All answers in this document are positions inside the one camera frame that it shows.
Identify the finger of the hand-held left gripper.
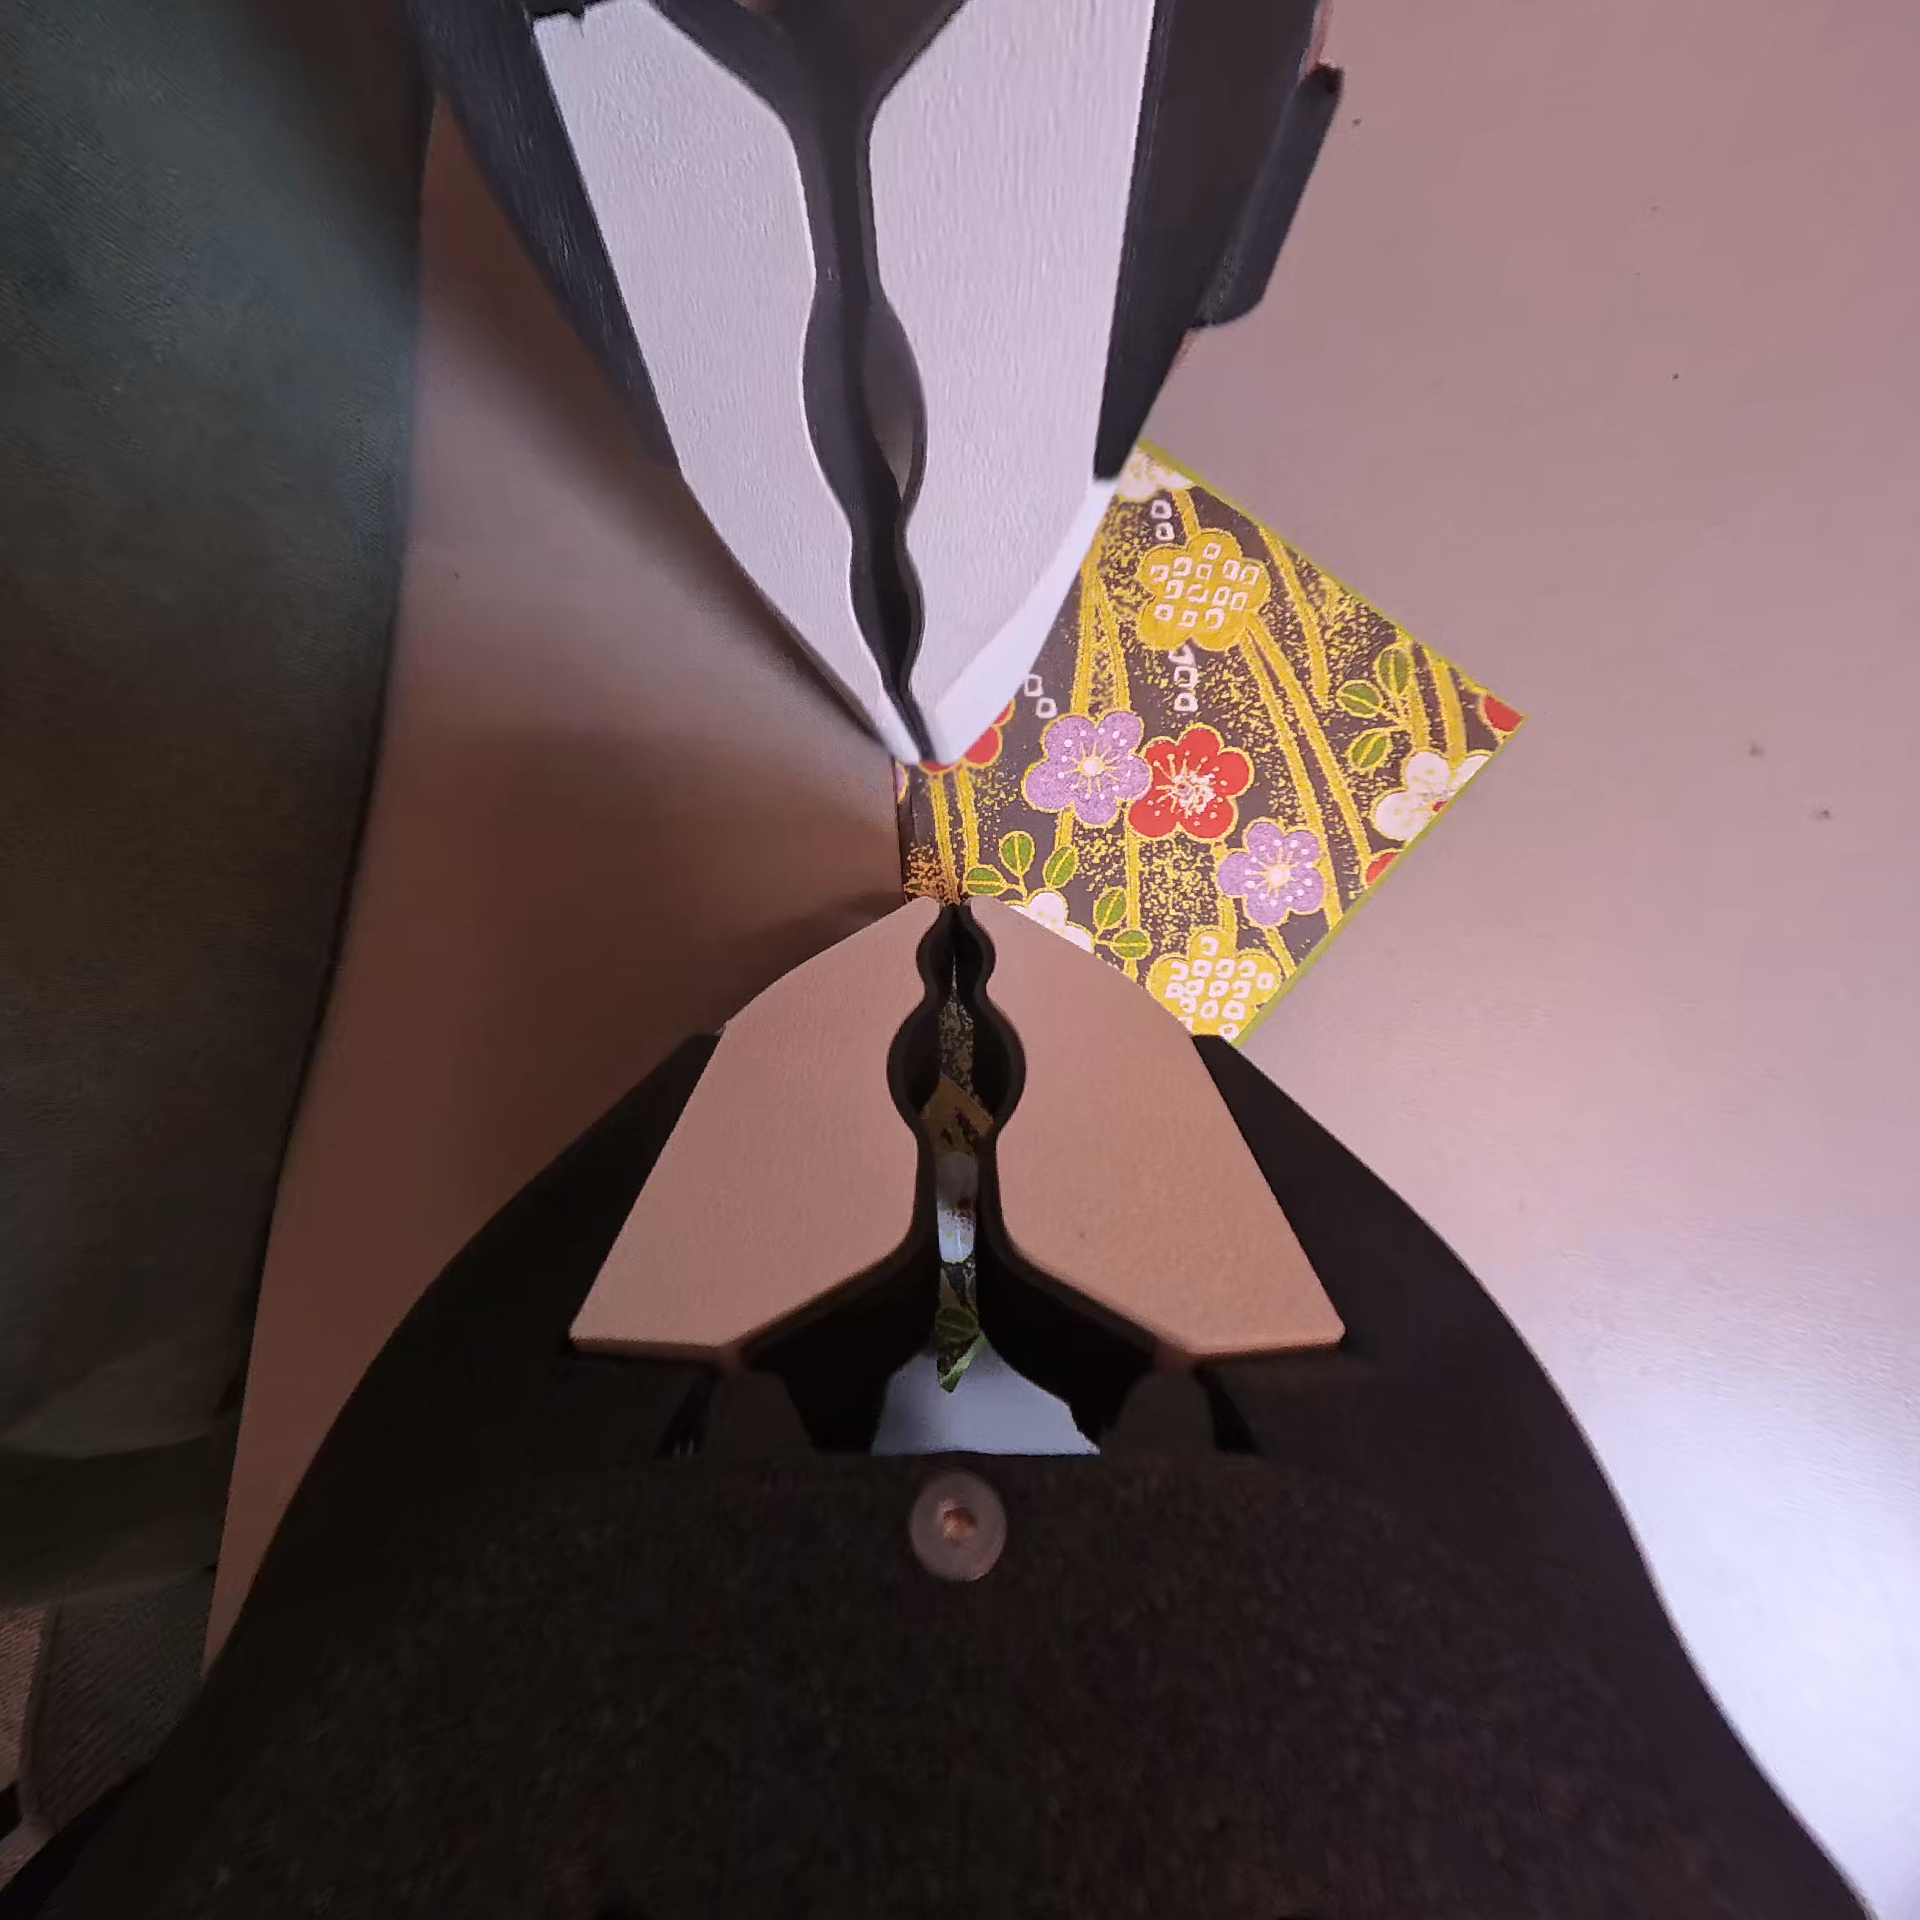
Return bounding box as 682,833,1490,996
865,0,1162,771
528,0,921,763

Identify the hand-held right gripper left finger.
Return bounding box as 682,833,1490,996
565,897,956,1435

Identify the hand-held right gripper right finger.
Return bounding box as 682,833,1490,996
960,897,1346,1435

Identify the green backed floral paper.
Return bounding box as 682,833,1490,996
897,445,1528,1396

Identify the dark green cloth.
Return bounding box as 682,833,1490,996
0,0,436,1802

